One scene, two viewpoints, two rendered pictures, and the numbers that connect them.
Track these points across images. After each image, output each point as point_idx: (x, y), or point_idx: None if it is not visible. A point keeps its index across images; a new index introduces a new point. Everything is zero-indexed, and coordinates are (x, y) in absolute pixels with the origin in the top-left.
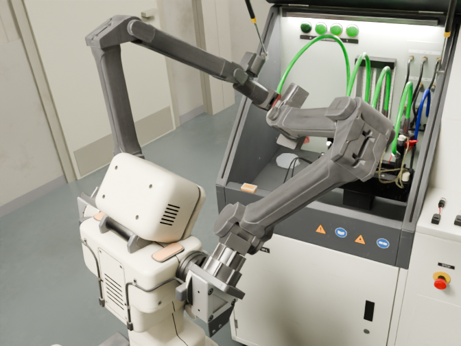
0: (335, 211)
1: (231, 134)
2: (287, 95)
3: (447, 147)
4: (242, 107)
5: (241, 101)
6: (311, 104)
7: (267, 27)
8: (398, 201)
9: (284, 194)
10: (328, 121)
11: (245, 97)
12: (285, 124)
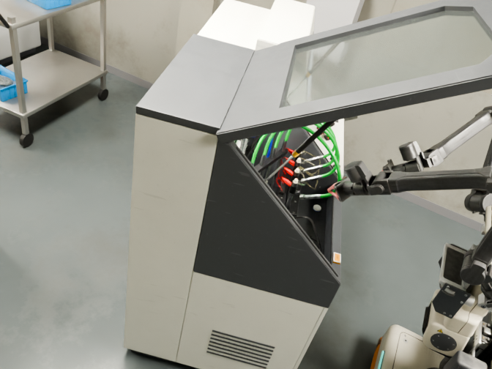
0: (339, 210)
1: (314, 250)
2: (415, 151)
3: None
4: (299, 228)
5: (296, 227)
6: None
7: (246, 162)
8: (276, 193)
9: None
10: (486, 124)
11: (294, 220)
12: (449, 154)
